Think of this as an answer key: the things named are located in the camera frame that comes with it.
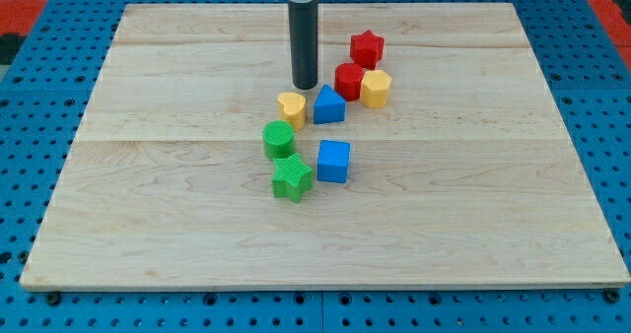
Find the red star block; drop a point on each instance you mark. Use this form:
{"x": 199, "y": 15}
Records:
{"x": 366, "y": 49}

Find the blue cube block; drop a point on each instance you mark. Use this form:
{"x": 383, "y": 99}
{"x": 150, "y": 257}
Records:
{"x": 333, "y": 161}

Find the green cylinder block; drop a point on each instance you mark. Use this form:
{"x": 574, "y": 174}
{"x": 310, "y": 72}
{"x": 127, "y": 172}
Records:
{"x": 278, "y": 139}

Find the blue triangle block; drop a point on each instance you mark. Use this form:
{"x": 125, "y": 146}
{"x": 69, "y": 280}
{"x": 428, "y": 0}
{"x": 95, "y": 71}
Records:
{"x": 329, "y": 106}

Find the light wooden board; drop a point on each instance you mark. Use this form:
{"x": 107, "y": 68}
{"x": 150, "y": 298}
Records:
{"x": 467, "y": 178}

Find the yellow heart block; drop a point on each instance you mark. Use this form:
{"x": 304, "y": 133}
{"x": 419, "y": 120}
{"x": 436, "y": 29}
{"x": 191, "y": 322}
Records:
{"x": 292, "y": 108}

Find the red cylinder block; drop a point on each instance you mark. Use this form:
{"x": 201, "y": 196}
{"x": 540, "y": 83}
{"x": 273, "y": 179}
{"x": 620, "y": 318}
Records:
{"x": 347, "y": 80}

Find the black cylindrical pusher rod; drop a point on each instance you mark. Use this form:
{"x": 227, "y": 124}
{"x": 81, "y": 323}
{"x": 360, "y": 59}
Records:
{"x": 303, "y": 27}

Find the green star block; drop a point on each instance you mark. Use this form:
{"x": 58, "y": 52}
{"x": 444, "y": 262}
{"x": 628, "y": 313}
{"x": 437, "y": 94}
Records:
{"x": 292, "y": 178}

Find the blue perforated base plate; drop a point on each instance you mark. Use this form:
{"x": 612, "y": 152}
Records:
{"x": 43, "y": 96}

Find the yellow hexagon block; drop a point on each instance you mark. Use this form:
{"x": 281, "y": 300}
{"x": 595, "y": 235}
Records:
{"x": 375, "y": 87}

